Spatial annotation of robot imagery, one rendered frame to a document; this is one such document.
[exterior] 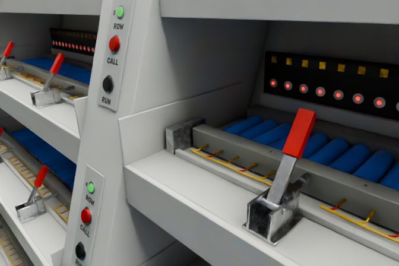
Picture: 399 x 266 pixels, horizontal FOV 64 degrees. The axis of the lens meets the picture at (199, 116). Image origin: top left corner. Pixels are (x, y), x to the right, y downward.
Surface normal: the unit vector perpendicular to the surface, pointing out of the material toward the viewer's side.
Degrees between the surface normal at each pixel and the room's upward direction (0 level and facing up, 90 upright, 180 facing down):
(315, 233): 18
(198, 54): 90
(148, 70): 90
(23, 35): 90
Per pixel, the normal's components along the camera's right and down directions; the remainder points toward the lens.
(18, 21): 0.70, 0.23
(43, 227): -0.02, -0.94
